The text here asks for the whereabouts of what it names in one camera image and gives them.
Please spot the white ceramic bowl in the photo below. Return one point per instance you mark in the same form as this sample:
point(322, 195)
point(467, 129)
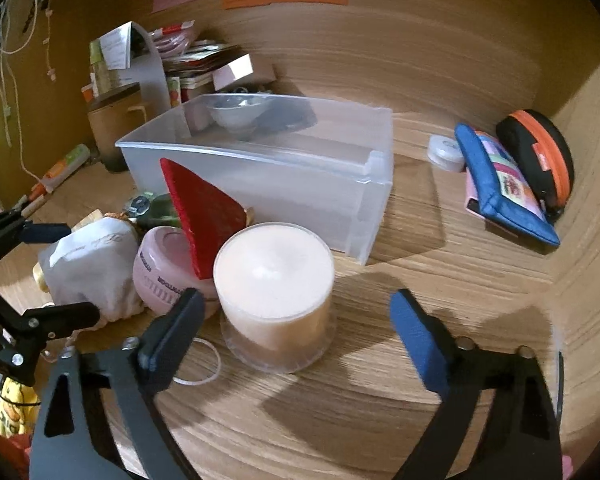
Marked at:
point(239, 113)

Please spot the dark green glass bottle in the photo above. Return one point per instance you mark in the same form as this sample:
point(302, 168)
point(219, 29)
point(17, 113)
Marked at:
point(149, 210)

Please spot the small pink white box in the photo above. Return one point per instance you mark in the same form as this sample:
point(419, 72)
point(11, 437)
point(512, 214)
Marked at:
point(247, 69)

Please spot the red velvet pouch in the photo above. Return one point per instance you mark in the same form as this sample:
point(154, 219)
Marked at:
point(209, 217)

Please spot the orange green tube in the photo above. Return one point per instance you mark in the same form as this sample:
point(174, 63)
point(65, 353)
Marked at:
point(60, 172)

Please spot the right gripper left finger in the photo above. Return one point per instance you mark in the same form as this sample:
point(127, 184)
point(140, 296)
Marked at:
point(72, 438)

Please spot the pink round case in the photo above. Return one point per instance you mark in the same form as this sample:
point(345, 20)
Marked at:
point(163, 269)

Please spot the stack of books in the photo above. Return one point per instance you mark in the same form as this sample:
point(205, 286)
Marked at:
point(187, 61)

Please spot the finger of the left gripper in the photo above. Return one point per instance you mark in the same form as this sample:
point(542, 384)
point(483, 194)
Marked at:
point(43, 233)
point(61, 321)

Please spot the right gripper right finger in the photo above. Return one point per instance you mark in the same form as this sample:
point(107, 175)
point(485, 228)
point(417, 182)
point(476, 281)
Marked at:
point(520, 439)

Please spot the clear plastic storage bin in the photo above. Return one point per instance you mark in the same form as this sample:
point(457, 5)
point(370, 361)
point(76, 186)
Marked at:
point(322, 164)

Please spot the yellow cartoon bag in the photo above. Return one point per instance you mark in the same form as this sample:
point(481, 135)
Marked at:
point(19, 408)

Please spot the white rubber band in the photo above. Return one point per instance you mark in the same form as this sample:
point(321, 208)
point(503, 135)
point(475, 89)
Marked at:
point(202, 364)

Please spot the cream cylindrical container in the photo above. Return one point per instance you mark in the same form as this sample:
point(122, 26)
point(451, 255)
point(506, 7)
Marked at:
point(274, 283)

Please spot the black orange round case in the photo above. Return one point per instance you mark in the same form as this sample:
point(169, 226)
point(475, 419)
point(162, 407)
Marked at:
point(543, 156)

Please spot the brown mug with lid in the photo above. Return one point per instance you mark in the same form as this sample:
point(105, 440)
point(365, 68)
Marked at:
point(112, 116)

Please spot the blue patterned pencil pouch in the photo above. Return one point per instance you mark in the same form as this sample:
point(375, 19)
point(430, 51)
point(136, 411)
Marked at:
point(502, 193)

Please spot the white drawstring cloth bag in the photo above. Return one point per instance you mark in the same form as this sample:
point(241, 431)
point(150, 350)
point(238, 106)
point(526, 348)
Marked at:
point(95, 264)

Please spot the white paper receipt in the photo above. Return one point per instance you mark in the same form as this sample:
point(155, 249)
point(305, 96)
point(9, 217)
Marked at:
point(116, 47)

